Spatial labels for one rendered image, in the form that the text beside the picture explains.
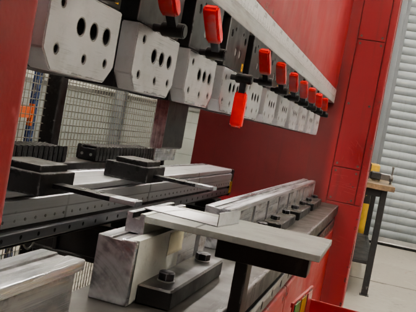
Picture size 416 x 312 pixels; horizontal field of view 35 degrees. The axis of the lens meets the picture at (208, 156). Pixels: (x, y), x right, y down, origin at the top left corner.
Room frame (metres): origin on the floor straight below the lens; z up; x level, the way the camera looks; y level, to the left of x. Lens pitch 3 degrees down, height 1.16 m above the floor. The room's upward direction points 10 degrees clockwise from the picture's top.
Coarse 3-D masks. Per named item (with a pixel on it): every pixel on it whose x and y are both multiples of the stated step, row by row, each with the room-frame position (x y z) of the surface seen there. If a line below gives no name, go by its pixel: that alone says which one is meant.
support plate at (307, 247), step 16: (160, 224) 0.98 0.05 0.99; (176, 224) 0.97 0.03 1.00; (192, 224) 0.98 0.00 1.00; (240, 224) 1.07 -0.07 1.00; (256, 224) 1.11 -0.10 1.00; (224, 240) 0.95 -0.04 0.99; (240, 240) 0.94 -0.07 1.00; (256, 240) 0.94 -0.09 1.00; (272, 240) 0.97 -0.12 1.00; (288, 240) 1.00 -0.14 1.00; (304, 240) 1.03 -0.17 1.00; (320, 240) 1.06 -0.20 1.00; (304, 256) 0.92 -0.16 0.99; (320, 256) 0.91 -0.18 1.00
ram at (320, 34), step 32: (224, 0) 1.10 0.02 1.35; (256, 0) 1.32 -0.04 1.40; (288, 0) 1.63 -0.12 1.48; (320, 0) 2.13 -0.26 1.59; (352, 0) 3.09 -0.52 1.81; (256, 32) 1.37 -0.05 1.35; (288, 32) 1.71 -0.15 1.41; (320, 32) 2.26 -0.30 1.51; (288, 64) 1.79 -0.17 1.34; (320, 64) 2.41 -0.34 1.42
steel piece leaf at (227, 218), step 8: (176, 216) 1.03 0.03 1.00; (184, 216) 1.04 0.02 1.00; (192, 216) 1.05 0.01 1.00; (200, 216) 1.07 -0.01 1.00; (208, 216) 1.08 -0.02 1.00; (224, 216) 1.02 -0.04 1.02; (232, 216) 1.05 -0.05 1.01; (208, 224) 1.01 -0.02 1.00; (216, 224) 1.01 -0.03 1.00; (224, 224) 1.02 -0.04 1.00; (232, 224) 1.05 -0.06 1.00
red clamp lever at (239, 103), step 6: (234, 78) 1.20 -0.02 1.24; (240, 78) 1.20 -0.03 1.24; (246, 78) 1.19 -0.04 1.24; (252, 78) 1.20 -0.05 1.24; (240, 84) 1.20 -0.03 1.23; (246, 84) 1.20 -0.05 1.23; (240, 90) 1.20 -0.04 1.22; (240, 96) 1.20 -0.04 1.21; (246, 96) 1.20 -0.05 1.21; (234, 102) 1.20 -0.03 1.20; (240, 102) 1.20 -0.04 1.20; (246, 102) 1.21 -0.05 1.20; (234, 108) 1.20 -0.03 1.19; (240, 108) 1.20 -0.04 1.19; (234, 114) 1.20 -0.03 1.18; (240, 114) 1.19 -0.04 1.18; (234, 120) 1.20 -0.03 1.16; (240, 120) 1.20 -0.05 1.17; (234, 126) 1.20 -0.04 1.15; (240, 126) 1.20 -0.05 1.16
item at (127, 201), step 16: (16, 160) 1.10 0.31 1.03; (32, 160) 1.14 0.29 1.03; (48, 160) 1.18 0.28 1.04; (16, 176) 1.08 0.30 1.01; (32, 176) 1.08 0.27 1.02; (48, 176) 1.10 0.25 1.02; (64, 176) 1.15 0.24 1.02; (32, 192) 1.08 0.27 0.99; (48, 192) 1.10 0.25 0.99; (64, 192) 1.16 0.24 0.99; (80, 192) 1.10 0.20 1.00; (96, 192) 1.10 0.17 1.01
